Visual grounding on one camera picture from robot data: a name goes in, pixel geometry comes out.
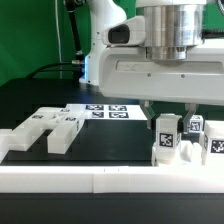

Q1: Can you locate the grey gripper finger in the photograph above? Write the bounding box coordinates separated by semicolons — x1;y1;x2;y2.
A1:
183;103;198;134
140;100;154;129

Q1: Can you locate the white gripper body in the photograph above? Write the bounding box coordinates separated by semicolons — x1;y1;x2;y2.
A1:
99;44;224;105

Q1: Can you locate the white chair seat part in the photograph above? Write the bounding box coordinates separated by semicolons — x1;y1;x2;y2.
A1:
151;140;202;167

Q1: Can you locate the white chair back part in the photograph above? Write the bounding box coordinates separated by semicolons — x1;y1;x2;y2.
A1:
9;104;85;154

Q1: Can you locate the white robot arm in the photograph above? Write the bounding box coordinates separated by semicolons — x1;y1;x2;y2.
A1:
81;0;224;130

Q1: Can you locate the white tagged cube far right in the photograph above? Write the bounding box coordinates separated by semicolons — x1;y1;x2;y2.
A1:
189;115;204;133

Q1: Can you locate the white paper tag sheet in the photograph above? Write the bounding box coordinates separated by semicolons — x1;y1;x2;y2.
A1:
66;104;146;121

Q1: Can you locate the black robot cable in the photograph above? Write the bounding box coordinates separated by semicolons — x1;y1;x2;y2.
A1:
25;0;86;79

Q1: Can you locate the white thin cable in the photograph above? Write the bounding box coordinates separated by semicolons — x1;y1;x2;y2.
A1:
54;0;64;80

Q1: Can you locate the white front fence wall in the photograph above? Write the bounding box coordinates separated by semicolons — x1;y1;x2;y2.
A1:
0;166;224;193

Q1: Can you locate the white fence wall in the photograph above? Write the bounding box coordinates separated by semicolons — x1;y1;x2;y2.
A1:
0;166;224;193
0;129;12;163

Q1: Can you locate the white left fence wall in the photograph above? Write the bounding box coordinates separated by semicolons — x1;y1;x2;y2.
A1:
0;129;12;163

